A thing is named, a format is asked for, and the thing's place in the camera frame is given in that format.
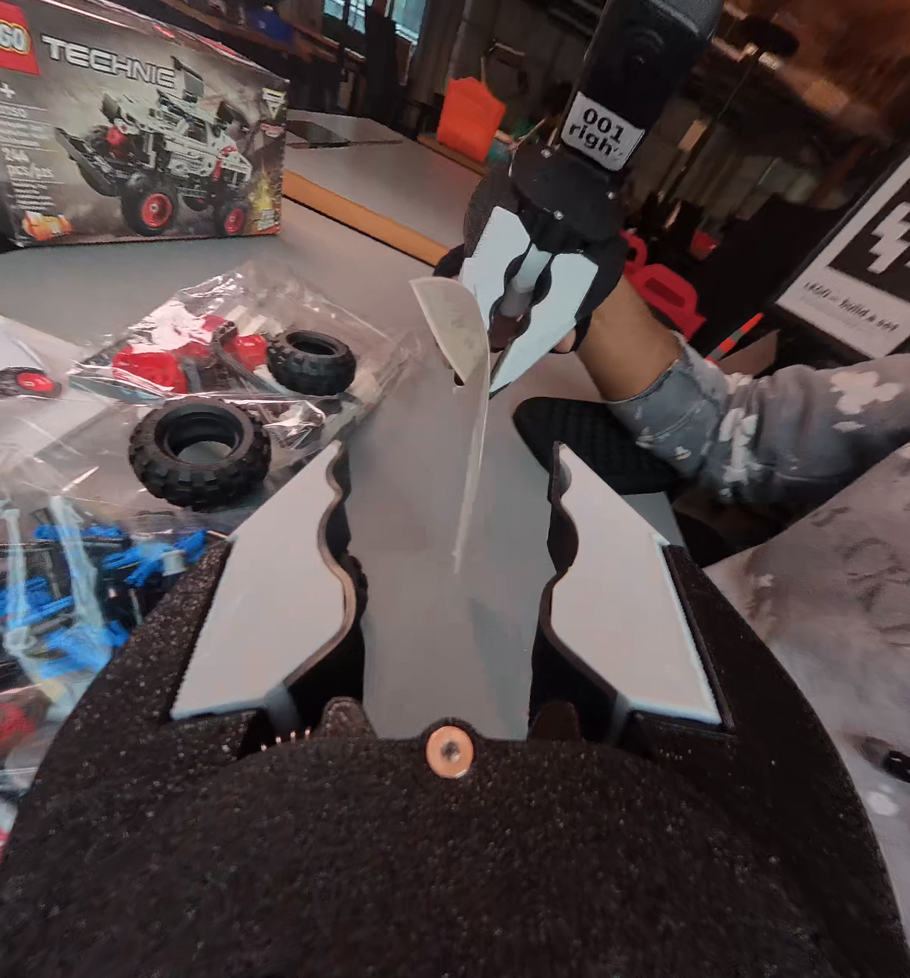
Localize person's right hand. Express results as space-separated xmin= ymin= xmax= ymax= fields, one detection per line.
xmin=576 ymin=277 xmax=683 ymax=400

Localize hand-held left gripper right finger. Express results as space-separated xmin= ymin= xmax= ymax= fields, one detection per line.
xmin=541 ymin=443 xmax=725 ymax=727

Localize person's bleached grey pants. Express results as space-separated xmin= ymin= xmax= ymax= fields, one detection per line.
xmin=703 ymin=439 xmax=910 ymax=978

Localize white instruction booklet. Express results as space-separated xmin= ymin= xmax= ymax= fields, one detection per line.
xmin=0 ymin=302 xmax=120 ymax=498

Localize clear bag with blue parts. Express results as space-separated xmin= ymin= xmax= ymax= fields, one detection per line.
xmin=0 ymin=493 xmax=215 ymax=689

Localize person's right forearm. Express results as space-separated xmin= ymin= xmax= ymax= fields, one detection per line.
xmin=604 ymin=336 xmax=910 ymax=528

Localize red plastic crate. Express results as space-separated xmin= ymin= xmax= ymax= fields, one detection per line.
xmin=622 ymin=231 xmax=707 ymax=341

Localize grey table with wooden edge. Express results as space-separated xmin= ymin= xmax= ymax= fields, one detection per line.
xmin=281 ymin=109 xmax=513 ymax=268

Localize clear bag with tyres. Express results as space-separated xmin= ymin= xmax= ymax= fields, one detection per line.
xmin=69 ymin=260 xmax=418 ymax=514

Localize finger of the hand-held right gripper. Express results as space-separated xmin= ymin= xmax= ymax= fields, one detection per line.
xmin=488 ymin=254 xmax=601 ymax=394
xmin=457 ymin=206 xmax=536 ymax=339

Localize black chair armrest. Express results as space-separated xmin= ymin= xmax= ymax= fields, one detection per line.
xmin=512 ymin=397 xmax=689 ymax=501

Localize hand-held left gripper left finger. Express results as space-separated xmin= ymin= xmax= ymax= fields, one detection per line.
xmin=169 ymin=442 xmax=358 ymax=722

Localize black toy tyre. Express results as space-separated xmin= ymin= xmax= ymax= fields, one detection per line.
xmin=128 ymin=396 xmax=273 ymax=511
xmin=266 ymin=330 xmax=358 ymax=397

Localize toy truck box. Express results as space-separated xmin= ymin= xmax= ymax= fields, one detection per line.
xmin=0 ymin=0 xmax=291 ymax=247

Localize white paper sheet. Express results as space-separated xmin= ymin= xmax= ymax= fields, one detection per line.
xmin=409 ymin=275 xmax=496 ymax=576

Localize grey desk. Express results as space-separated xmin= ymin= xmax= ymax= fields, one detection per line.
xmin=0 ymin=195 xmax=685 ymax=742

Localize orange plastic bin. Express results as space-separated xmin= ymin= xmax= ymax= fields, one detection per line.
xmin=437 ymin=76 xmax=507 ymax=163

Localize black and white pattern sign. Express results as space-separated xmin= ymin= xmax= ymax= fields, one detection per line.
xmin=774 ymin=118 xmax=910 ymax=360

